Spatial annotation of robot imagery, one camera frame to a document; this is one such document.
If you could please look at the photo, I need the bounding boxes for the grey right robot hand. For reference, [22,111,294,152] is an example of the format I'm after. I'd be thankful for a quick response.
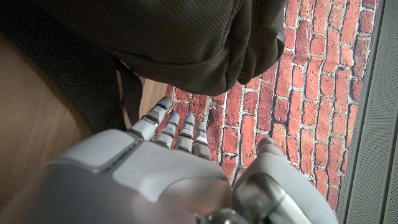
[0,96,340,224]

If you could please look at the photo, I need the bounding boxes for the red brick printed backdrop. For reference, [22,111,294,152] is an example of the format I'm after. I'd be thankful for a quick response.
[155,0,382,212]

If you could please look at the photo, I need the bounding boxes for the black backpack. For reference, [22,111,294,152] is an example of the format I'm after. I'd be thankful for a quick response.
[0,0,289,134]

